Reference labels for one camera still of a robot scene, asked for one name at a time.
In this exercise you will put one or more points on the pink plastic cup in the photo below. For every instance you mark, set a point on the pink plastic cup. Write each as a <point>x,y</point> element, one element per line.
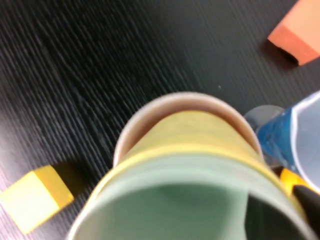
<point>190,100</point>

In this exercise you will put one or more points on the blue paper cup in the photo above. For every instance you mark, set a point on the blue paper cup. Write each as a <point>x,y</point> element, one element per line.
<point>300,132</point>

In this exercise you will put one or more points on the orange arch block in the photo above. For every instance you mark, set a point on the orange arch block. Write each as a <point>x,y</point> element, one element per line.
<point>297,30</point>

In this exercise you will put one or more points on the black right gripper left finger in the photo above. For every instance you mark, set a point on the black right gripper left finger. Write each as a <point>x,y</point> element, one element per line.
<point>272,220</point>

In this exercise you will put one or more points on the green plastic cup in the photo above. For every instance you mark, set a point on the green plastic cup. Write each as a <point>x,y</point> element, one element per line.
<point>175,200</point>

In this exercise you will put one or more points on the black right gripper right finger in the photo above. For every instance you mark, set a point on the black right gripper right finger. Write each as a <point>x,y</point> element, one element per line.
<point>308,193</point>

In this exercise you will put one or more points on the yellow plastic cup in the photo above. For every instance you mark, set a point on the yellow plastic cup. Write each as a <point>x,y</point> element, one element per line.
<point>190,135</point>

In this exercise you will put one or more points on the yellow foam cube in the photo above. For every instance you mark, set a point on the yellow foam cube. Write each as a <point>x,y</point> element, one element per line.
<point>32,197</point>

